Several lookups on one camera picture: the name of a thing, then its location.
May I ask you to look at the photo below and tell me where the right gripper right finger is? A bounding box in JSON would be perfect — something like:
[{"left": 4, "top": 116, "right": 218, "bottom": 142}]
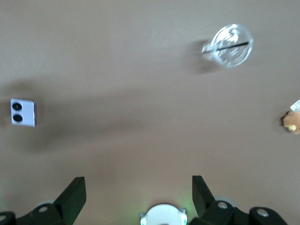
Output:
[{"left": 188, "top": 175, "right": 289, "bottom": 225}]

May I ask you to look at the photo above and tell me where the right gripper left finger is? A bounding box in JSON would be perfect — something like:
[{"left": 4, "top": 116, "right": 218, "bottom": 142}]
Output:
[{"left": 0, "top": 177, "right": 87, "bottom": 225}]

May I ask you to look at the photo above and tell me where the brown plush toy with tag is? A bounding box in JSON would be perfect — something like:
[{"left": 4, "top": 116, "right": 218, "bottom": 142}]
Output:
[{"left": 282, "top": 98, "right": 300, "bottom": 135}]

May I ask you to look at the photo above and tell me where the clear plastic cup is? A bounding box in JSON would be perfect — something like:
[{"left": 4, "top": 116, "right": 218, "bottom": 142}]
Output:
[{"left": 201, "top": 23, "right": 254, "bottom": 68}]

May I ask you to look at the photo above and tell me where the black drinking straw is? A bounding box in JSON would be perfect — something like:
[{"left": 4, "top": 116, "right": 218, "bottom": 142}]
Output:
[{"left": 202, "top": 41, "right": 254, "bottom": 54}]

